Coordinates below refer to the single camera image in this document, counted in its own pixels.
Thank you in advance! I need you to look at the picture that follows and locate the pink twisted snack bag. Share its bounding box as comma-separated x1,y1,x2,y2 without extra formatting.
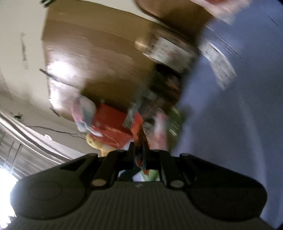
191,0,251,24

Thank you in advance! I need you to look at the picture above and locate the pink blue plush toy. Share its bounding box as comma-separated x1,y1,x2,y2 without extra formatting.
71,95,102,137

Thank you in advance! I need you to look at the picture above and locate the yellow duck plush toy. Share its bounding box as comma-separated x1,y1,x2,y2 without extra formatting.
86,133,117,157

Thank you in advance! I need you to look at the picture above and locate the brown chair back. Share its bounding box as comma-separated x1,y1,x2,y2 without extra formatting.
135,0,213,34

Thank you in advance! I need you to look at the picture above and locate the blue patterned tablecloth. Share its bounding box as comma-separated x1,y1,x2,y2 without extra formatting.
172,1,282,228

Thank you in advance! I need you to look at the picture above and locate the green snack packet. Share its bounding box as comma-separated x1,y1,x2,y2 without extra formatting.
166,107,182,139

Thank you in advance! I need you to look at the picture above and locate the red gift bag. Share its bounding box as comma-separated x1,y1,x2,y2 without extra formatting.
91,104,143,149

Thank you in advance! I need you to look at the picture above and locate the black sheep print box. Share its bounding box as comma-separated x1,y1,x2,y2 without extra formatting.
149,64,183,107

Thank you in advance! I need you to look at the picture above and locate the brown cardboard backdrop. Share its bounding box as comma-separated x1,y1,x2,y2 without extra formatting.
42,0,200,122

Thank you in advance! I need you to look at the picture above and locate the pink snack box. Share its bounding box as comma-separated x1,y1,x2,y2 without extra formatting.
150,112,168,151

